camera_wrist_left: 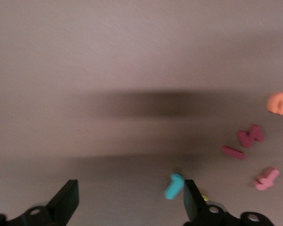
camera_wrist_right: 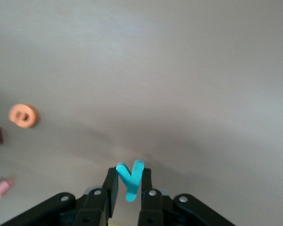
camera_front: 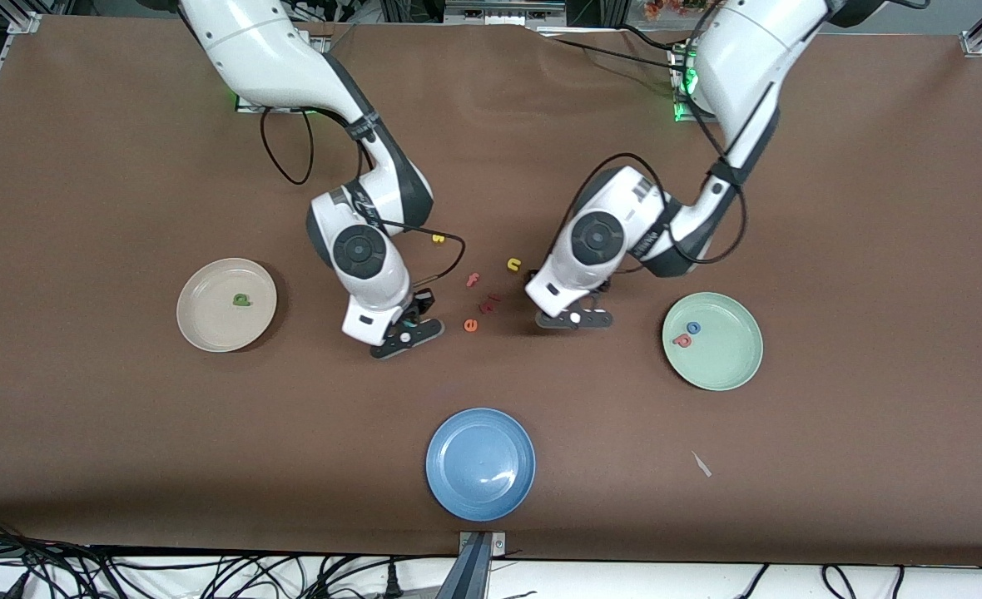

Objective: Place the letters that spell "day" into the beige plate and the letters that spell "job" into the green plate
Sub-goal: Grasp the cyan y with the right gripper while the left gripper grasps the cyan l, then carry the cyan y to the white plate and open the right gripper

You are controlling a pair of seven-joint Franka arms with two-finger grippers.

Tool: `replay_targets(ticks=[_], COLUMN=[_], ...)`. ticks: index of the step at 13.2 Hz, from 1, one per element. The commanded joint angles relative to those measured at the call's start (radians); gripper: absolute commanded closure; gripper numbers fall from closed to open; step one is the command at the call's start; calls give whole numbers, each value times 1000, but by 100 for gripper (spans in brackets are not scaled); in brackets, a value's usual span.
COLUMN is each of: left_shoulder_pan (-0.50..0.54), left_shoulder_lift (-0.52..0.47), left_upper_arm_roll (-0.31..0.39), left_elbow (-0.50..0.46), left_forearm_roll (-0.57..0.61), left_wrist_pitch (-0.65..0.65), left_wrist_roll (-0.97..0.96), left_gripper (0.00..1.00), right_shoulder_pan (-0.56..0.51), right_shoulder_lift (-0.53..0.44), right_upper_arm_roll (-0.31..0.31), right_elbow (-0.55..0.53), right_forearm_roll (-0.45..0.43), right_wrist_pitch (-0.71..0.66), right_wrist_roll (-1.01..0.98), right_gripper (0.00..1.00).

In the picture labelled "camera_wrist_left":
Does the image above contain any orange foam letter e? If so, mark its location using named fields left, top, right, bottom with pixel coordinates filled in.
left=266, top=91, right=283, bottom=116

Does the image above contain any brown table cover sheet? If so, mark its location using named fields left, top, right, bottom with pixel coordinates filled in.
left=0, top=0, right=283, bottom=226

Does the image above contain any maroon foam letter i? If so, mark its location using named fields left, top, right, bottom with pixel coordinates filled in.
left=220, top=145, right=248, bottom=161

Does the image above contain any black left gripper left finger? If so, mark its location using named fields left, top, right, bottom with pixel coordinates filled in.
left=0, top=179, right=80, bottom=226

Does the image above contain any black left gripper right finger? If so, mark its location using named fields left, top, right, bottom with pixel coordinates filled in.
left=183, top=179, right=273, bottom=226

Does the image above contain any pink foam letter f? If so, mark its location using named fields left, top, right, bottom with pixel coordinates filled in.
left=253, top=166, right=281, bottom=191

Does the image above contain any teal foam letter l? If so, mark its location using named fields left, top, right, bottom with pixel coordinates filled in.
left=164, top=173, right=185, bottom=201

